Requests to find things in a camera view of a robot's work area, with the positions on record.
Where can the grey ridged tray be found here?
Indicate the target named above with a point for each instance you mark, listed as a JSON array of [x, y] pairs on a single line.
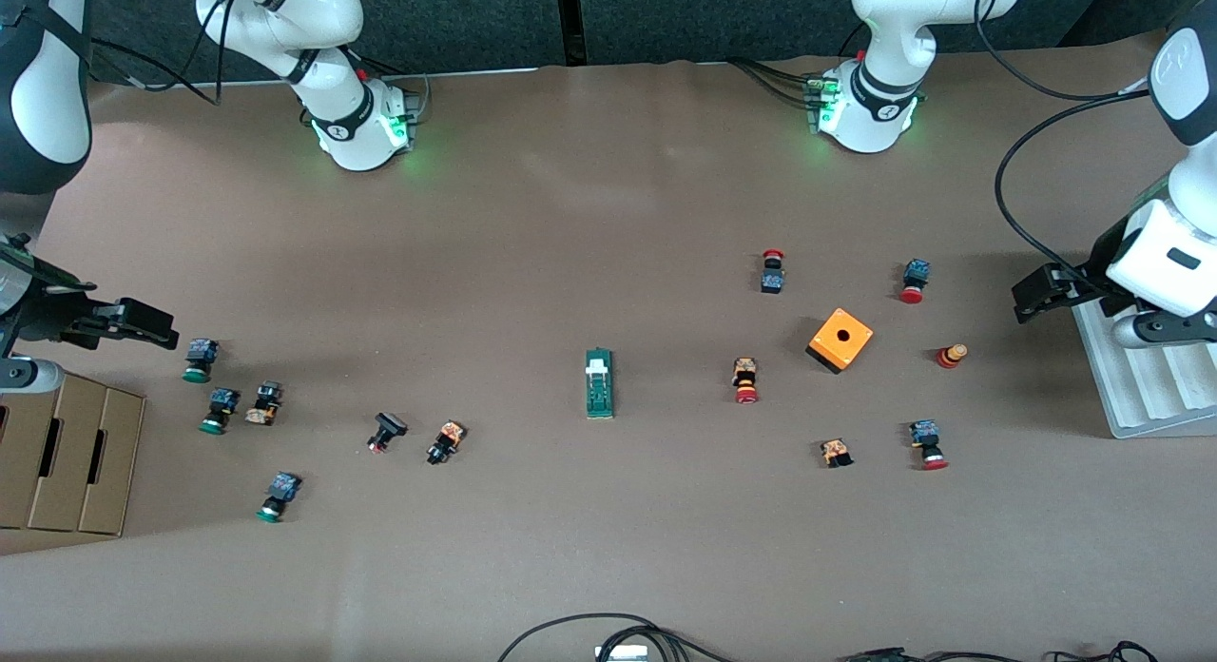
[[1150, 386]]

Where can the orange button box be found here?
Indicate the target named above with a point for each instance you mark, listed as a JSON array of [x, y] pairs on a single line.
[[827, 343]]

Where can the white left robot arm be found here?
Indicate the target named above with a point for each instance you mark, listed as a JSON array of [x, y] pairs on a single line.
[[875, 120]]

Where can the black selector switch orange block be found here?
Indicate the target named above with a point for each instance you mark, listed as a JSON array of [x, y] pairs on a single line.
[[266, 396]]

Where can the black square button red block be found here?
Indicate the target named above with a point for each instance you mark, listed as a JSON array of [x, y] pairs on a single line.
[[390, 424]]

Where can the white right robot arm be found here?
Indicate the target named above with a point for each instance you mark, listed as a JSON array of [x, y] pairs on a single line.
[[333, 15]]

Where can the red mushroom button orange block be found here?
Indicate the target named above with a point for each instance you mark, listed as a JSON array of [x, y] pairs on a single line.
[[744, 372]]

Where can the small orange contact block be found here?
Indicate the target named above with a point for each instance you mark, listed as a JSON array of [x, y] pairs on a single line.
[[835, 450]]

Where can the red mushroom button blue block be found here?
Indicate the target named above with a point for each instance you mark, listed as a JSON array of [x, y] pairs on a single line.
[[917, 270], [924, 434]]

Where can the green rail terminal block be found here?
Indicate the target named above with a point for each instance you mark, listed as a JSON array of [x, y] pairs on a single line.
[[599, 405]]

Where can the brown cardboard box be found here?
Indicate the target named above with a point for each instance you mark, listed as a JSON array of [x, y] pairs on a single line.
[[67, 453]]

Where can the brown paper table cover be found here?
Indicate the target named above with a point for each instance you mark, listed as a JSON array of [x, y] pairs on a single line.
[[570, 262]]

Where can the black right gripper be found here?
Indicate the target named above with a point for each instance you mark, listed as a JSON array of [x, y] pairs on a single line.
[[40, 309]]

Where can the green mushroom push button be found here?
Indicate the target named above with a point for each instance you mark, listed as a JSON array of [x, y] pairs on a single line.
[[223, 400], [202, 351], [283, 486]]

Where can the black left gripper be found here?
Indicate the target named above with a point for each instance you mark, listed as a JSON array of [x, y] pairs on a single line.
[[1090, 271]]

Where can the black push button orange block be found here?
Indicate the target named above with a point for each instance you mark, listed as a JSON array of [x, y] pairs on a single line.
[[447, 438]]

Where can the small white silver device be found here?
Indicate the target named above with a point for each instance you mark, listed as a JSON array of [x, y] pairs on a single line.
[[623, 652]]

